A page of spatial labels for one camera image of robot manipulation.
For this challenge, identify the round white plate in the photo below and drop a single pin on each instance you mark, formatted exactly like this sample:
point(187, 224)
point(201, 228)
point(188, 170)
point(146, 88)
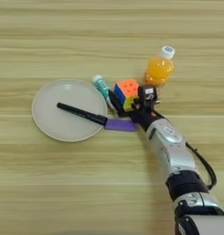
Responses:
point(55, 122)

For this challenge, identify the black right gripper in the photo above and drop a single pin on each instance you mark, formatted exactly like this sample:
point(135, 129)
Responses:
point(146, 117)

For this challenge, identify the black marker pen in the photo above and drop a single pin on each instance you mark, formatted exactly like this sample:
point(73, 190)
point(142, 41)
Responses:
point(80, 113)

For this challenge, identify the orange juice bottle white cap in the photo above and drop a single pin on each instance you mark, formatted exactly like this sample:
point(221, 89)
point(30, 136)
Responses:
point(158, 70)

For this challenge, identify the teal and white glue stick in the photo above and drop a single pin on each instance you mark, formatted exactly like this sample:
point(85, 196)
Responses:
point(101, 85)

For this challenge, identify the colourful puzzle cube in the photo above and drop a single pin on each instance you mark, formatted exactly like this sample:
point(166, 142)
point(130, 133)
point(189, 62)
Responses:
point(129, 87)

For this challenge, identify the purple rectangular block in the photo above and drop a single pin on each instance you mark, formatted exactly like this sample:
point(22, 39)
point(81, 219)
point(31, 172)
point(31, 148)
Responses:
point(120, 125)

